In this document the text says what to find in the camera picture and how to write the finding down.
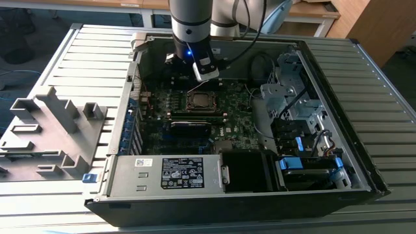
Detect grey parts rack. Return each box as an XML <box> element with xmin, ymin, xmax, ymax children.
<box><xmin>0</xmin><ymin>85</ymin><xmax>107</xmax><ymax>182</ymax></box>

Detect coloured wire bundle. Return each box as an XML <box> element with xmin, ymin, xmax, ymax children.
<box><xmin>315</xmin><ymin>129</ymin><xmax>341</xmax><ymax>156</ymax></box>

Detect metal disk bay cage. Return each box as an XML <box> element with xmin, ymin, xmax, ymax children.
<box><xmin>259</xmin><ymin>46</ymin><xmax>329</xmax><ymax>156</ymax></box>

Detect black flat cable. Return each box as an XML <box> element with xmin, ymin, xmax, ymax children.
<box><xmin>278</xmin><ymin>86</ymin><xmax>307</xmax><ymax>117</ymax></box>

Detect wooden desk white frame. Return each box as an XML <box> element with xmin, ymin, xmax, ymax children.
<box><xmin>0</xmin><ymin>0</ymin><xmax>341</xmax><ymax>38</ymax></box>

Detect black PC case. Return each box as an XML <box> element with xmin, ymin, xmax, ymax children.
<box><xmin>82</xmin><ymin>32</ymin><xmax>391</xmax><ymax>227</ymax></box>

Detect black office chair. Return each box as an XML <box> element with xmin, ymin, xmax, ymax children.
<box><xmin>0</xmin><ymin>8</ymin><xmax>37</xmax><ymax>65</ymax></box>

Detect rear expansion slot brackets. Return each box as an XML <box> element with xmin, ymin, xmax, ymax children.
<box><xmin>118</xmin><ymin>96</ymin><xmax>143</xmax><ymax>156</ymax></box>

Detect black hard disk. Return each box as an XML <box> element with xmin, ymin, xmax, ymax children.
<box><xmin>282</xmin><ymin>169</ymin><xmax>331</xmax><ymax>191</ymax></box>

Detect black graphics card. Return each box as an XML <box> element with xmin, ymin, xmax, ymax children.
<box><xmin>169</xmin><ymin>120</ymin><xmax>211</xmax><ymax>137</ymax></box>

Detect metal locking lever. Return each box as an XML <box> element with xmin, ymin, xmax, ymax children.
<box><xmin>186</xmin><ymin>80</ymin><xmax>209</xmax><ymax>93</ymax></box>

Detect silver power supply unit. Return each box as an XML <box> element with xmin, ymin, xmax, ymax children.
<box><xmin>103</xmin><ymin>154</ymin><xmax>227</xmax><ymax>197</ymax></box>

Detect black looped cable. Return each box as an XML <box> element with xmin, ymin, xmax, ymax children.
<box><xmin>249</xmin><ymin>52</ymin><xmax>277</xmax><ymax>85</ymax></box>

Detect blue floor cable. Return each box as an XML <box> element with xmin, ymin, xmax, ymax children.
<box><xmin>0</xmin><ymin>69</ymin><xmax>42</xmax><ymax>77</ymax></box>

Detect green motherboard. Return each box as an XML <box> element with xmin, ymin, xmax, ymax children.
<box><xmin>137</xmin><ymin>79</ymin><xmax>277</xmax><ymax>156</ymax></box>

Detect black connector block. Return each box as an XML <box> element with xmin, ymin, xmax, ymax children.
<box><xmin>269</xmin><ymin>119</ymin><xmax>301</xmax><ymax>149</ymax></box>

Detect wooden cabinet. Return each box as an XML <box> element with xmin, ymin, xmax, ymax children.
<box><xmin>326</xmin><ymin>0</ymin><xmax>416</xmax><ymax>68</ymax></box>

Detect chipset heatsink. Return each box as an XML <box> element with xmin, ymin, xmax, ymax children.
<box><xmin>211</xmin><ymin>140</ymin><xmax>233</xmax><ymax>151</ymax></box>

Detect blue disk carrier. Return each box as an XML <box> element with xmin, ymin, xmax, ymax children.
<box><xmin>278</xmin><ymin>157</ymin><xmax>343</xmax><ymax>171</ymax></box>

